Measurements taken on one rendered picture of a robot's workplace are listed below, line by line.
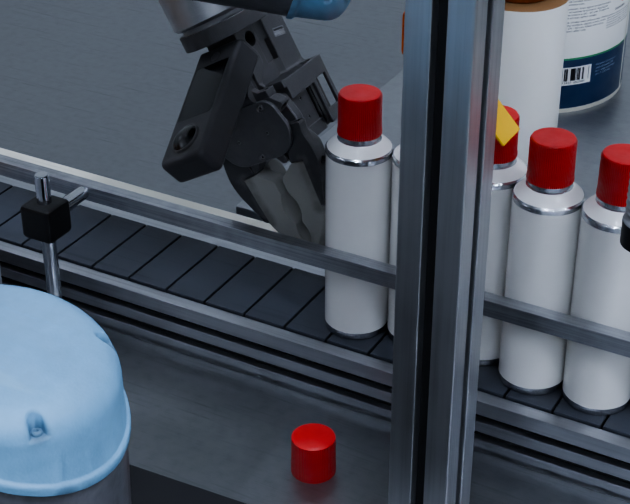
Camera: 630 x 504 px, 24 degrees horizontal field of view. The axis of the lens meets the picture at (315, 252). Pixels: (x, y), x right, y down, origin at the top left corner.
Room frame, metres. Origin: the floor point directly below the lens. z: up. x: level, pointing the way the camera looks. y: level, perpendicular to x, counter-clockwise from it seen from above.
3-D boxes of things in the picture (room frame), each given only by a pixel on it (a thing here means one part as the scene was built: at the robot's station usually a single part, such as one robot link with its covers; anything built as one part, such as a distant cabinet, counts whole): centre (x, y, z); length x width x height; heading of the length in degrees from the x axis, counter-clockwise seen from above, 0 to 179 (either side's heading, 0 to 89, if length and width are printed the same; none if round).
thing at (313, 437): (0.86, 0.00, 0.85); 0.03 x 0.03 x 0.03
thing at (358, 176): (0.98, -0.03, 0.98); 0.05 x 0.05 x 0.20
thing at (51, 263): (1.04, 0.21, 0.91); 0.07 x 0.03 x 0.17; 151
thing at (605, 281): (0.89, -0.21, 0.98); 0.05 x 0.05 x 0.20
